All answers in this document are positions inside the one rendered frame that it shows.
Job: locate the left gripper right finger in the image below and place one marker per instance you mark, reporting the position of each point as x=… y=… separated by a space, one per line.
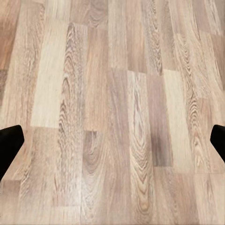
x=217 y=139

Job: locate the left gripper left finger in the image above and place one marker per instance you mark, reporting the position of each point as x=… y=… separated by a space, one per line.
x=11 y=140

